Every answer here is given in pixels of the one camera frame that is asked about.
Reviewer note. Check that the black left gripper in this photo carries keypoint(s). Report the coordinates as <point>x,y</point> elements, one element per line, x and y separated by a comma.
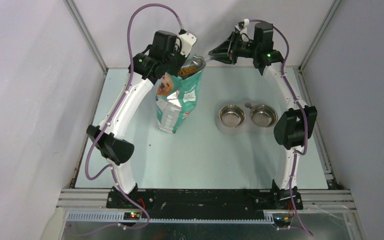
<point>182,59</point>

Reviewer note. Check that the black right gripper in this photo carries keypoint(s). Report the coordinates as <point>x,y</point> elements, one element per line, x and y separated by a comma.
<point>223,53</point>

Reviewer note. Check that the green pet food bag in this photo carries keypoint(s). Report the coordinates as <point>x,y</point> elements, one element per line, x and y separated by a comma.
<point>176,97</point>

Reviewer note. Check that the clear plastic scoop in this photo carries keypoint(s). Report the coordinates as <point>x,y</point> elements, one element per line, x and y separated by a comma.
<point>208,59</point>

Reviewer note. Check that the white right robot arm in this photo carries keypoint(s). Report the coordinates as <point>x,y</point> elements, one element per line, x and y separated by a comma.
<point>254,39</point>

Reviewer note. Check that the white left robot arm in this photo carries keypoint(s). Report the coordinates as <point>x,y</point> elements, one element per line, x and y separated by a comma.
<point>165,55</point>

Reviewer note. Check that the brown kibble in bag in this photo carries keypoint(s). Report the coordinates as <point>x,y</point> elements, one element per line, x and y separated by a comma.
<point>185,72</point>

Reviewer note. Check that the steel bowl near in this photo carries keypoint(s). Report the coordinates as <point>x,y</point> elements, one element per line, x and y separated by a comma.
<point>232,116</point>

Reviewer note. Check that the steel bowl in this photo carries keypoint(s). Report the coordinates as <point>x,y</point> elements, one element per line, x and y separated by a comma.
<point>232,116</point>
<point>263,115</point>

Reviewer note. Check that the white double bowl stand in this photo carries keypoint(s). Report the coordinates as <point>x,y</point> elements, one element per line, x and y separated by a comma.
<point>248,127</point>

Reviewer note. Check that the steel bowl far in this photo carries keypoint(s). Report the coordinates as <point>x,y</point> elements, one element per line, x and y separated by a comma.
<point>263,115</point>

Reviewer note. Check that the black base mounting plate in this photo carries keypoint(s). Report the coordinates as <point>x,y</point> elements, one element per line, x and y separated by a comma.
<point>205,204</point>

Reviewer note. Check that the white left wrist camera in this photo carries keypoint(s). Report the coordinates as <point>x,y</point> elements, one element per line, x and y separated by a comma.
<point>187,41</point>

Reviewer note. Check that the aluminium frame rail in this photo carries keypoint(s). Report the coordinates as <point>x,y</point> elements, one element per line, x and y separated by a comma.
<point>82,27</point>

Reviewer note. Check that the grey slotted cable duct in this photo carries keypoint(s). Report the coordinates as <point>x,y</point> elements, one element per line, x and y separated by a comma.
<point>121,217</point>

